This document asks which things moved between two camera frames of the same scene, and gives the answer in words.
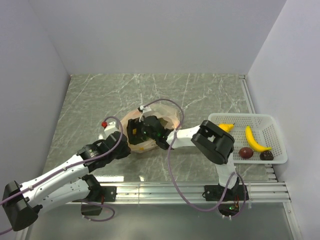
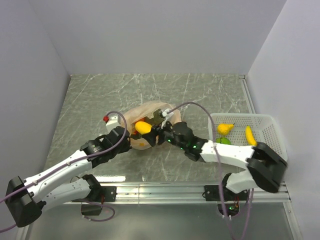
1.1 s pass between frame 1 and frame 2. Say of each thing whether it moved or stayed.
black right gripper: moved
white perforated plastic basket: stayed
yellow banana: stayed
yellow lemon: stayed
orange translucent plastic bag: moved
